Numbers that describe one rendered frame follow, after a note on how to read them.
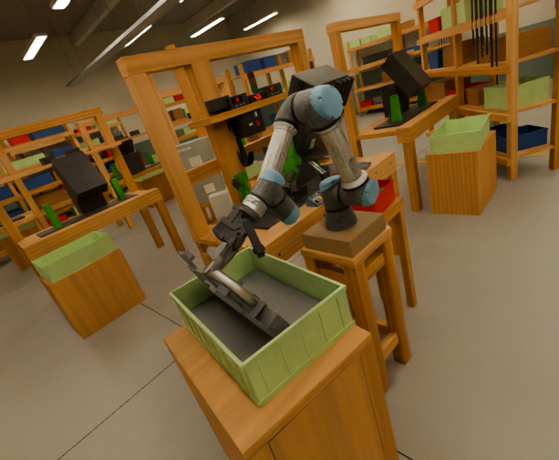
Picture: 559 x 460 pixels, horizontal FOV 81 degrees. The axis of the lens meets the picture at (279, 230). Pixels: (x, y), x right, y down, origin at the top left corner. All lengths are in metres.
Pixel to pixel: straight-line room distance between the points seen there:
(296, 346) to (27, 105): 11.16
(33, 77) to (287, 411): 11.50
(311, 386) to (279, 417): 0.12
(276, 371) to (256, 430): 0.15
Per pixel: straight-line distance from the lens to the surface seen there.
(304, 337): 1.03
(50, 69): 12.10
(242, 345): 1.18
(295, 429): 1.09
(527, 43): 4.29
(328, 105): 1.18
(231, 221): 0.99
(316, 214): 1.92
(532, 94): 4.38
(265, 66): 7.73
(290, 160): 2.14
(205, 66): 2.26
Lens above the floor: 1.58
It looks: 23 degrees down
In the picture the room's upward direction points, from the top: 17 degrees counter-clockwise
